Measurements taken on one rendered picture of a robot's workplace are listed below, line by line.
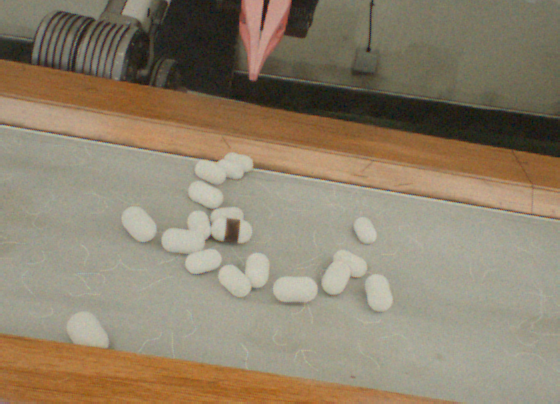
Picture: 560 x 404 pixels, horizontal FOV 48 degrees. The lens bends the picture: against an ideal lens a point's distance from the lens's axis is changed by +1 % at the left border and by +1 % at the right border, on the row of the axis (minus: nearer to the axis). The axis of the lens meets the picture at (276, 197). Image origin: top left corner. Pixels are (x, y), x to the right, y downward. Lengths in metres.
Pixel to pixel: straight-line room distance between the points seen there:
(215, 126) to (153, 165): 0.09
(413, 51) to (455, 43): 0.17
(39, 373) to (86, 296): 0.10
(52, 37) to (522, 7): 2.18
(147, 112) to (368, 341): 0.36
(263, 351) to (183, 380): 0.08
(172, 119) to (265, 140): 0.11
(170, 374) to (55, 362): 0.07
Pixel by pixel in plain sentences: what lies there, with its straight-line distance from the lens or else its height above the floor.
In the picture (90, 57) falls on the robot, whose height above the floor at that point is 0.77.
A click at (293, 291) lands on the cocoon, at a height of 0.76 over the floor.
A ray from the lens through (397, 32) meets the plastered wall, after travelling 2.65.
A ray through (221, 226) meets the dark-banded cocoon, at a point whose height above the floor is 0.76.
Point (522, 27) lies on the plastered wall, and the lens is 2.81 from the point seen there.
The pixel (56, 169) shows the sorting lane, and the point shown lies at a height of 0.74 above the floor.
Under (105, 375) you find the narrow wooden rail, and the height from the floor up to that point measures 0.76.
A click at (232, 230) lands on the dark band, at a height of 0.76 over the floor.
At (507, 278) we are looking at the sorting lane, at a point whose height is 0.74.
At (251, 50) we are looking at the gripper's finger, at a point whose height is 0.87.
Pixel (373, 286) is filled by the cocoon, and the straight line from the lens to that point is 0.53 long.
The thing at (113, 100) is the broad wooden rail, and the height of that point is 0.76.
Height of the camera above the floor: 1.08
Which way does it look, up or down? 32 degrees down
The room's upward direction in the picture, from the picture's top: 12 degrees clockwise
